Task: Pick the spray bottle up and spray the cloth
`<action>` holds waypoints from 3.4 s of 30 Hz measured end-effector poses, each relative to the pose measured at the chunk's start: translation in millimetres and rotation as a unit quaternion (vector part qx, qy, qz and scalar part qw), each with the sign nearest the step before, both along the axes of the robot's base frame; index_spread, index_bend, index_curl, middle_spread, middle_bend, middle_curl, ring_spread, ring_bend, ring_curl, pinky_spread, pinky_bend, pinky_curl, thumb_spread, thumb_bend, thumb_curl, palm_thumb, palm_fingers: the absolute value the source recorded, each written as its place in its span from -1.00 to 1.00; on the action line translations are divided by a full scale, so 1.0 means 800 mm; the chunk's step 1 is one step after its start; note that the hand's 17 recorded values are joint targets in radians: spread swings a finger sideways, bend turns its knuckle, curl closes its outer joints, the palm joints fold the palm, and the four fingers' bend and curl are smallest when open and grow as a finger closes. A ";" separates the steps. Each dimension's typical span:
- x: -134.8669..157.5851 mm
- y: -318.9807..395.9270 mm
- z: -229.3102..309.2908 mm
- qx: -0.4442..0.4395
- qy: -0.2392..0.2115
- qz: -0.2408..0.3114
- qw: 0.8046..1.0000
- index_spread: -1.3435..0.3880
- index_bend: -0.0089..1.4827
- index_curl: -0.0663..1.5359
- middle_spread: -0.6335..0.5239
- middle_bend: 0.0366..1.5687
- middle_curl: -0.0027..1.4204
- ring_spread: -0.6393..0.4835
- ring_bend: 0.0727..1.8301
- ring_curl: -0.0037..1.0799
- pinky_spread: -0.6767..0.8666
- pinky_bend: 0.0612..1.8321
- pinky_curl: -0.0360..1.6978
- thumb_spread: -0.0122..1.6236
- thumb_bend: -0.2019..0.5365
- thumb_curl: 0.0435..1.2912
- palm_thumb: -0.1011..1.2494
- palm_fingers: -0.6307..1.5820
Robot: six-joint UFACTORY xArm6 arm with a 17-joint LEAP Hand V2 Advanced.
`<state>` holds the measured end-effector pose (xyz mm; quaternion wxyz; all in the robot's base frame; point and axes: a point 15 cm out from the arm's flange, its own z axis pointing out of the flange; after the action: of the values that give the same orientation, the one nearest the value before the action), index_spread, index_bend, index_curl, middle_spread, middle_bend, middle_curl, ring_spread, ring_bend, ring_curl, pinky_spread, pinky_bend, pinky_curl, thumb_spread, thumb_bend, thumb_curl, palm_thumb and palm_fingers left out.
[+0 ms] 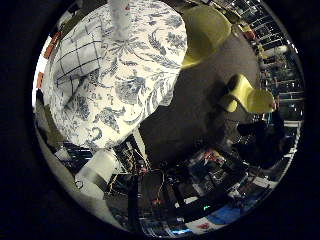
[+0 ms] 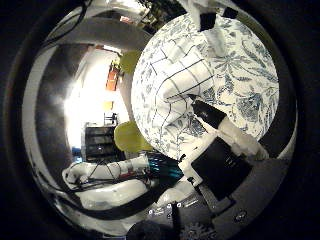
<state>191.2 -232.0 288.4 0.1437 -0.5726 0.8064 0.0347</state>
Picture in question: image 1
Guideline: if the white plastic block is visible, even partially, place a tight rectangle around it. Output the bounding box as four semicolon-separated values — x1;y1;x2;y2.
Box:
74;149;120;188

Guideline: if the small yellow-green chair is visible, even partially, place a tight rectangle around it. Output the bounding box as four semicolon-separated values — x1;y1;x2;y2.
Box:
218;73;276;115

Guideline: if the white table leg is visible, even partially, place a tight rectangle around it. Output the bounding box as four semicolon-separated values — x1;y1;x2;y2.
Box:
131;128;150;165

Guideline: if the person in dark clothes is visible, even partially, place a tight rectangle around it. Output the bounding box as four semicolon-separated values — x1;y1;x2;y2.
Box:
233;109;288;169

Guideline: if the orange box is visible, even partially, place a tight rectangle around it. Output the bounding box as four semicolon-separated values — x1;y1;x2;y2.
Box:
44;31;63;60

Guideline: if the blue paper sheet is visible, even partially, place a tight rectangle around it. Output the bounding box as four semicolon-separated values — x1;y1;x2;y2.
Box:
205;203;242;225

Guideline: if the metal storage shelf rack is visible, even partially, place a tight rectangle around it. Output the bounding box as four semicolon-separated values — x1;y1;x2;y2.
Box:
233;0;306;122

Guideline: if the blue floral white tablecloth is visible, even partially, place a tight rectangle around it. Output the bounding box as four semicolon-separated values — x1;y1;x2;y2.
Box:
43;0;189;150

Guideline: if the large yellow-green chair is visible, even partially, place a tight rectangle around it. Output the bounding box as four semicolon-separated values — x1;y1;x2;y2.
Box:
179;4;233;71

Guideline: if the white cloth with dark grid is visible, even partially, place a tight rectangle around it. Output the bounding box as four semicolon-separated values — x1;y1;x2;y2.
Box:
53;14;105;98

